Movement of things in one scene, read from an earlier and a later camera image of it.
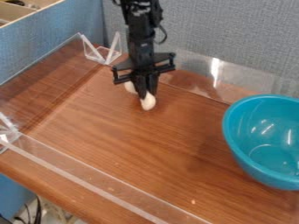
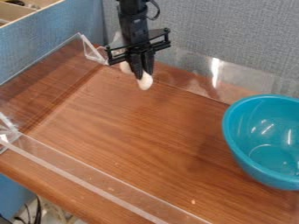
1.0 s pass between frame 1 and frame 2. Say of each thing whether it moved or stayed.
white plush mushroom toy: moved
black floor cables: stayed
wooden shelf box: stayed
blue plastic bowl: stayed
